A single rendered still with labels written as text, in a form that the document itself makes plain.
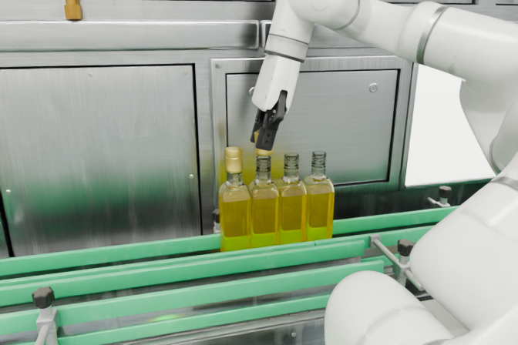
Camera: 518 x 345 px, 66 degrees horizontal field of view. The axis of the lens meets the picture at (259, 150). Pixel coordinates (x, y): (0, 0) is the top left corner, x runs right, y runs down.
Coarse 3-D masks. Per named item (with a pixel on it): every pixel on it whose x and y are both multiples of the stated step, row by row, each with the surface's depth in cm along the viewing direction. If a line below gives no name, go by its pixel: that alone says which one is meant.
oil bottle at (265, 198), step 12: (252, 192) 76; (264, 192) 76; (276, 192) 77; (252, 204) 77; (264, 204) 77; (276, 204) 77; (252, 216) 77; (264, 216) 77; (276, 216) 78; (252, 228) 78; (264, 228) 78; (276, 228) 79; (252, 240) 79; (264, 240) 79; (276, 240) 80
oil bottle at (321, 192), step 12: (312, 180) 79; (324, 180) 79; (312, 192) 78; (324, 192) 79; (312, 204) 79; (324, 204) 80; (312, 216) 80; (324, 216) 80; (312, 228) 81; (324, 228) 81; (312, 240) 81
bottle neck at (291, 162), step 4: (288, 152) 79; (292, 152) 79; (284, 156) 78; (288, 156) 77; (292, 156) 77; (296, 156) 77; (284, 160) 78; (288, 160) 77; (292, 160) 77; (296, 160) 77; (284, 164) 78; (288, 164) 77; (292, 164) 77; (296, 164) 77; (284, 168) 78; (288, 168) 78; (292, 168) 77; (296, 168) 78; (284, 172) 79; (288, 172) 78; (292, 172) 78; (296, 172) 78; (284, 176) 79; (288, 176) 78; (292, 176) 78; (296, 176) 78
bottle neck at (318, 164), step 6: (312, 156) 79; (318, 156) 78; (324, 156) 78; (312, 162) 79; (318, 162) 78; (324, 162) 79; (312, 168) 79; (318, 168) 79; (324, 168) 79; (312, 174) 80; (318, 174) 79; (324, 174) 79
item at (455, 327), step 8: (424, 304) 81; (432, 304) 82; (432, 312) 82; (440, 312) 82; (448, 312) 83; (440, 320) 83; (448, 320) 83; (456, 320) 84; (448, 328) 84; (456, 328) 84; (464, 328) 84; (456, 336) 82
